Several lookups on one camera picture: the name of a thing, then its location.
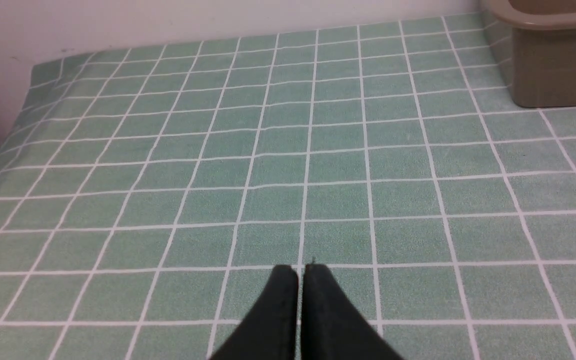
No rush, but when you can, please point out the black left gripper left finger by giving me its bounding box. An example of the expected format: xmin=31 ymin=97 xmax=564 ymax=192
xmin=210 ymin=265 xmax=299 ymax=360

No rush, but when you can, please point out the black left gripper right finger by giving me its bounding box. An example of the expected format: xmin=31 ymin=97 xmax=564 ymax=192
xmin=301 ymin=263 xmax=402 ymax=360

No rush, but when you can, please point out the green checked tablecloth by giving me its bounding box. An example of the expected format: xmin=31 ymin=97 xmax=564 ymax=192
xmin=0 ymin=13 xmax=576 ymax=360

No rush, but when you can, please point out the olive green plastic bin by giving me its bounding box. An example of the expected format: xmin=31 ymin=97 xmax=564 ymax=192
xmin=478 ymin=0 xmax=576 ymax=109

